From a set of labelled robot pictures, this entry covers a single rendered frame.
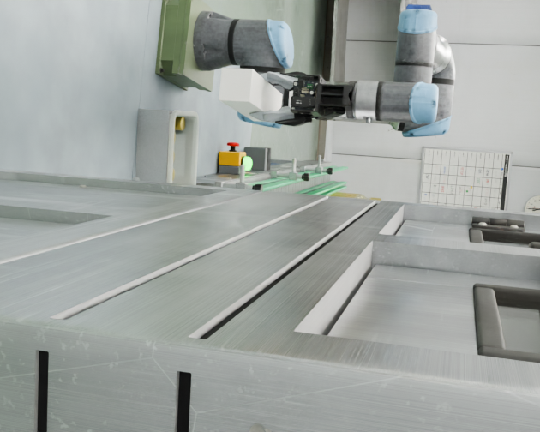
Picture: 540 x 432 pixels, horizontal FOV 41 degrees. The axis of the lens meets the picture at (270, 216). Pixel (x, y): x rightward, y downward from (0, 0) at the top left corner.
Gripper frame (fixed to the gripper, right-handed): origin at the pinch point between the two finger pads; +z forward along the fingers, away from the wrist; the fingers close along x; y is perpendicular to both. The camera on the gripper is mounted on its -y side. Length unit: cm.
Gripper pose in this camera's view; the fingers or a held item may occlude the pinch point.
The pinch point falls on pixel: (258, 97)
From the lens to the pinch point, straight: 148.6
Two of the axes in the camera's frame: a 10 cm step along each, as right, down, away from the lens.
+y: -2.5, -0.4, -9.7
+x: -0.9, 10.0, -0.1
